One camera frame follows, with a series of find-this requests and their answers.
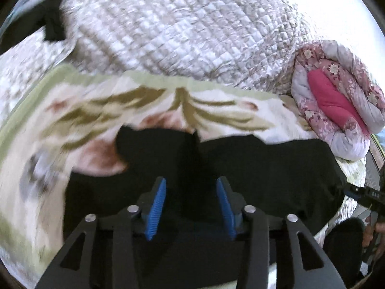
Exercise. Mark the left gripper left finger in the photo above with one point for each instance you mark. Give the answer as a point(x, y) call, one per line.
point(72, 265)

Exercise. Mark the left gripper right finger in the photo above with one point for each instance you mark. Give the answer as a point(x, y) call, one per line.
point(301, 262)

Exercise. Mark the black pants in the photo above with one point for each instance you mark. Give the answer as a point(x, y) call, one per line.
point(190, 249)

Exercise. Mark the pink floral rolled comforter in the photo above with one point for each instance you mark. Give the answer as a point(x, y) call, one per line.
point(350, 76)

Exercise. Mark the magenta pink pillow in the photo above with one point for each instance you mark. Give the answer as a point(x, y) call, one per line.
point(333, 103)

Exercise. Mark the floral fleece blanket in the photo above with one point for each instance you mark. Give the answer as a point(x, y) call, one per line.
point(70, 119)

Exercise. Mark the quilted beige bedspread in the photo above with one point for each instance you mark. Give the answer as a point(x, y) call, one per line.
point(249, 44)

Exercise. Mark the dark clothes pile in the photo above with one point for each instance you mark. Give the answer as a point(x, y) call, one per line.
point(28, 16)

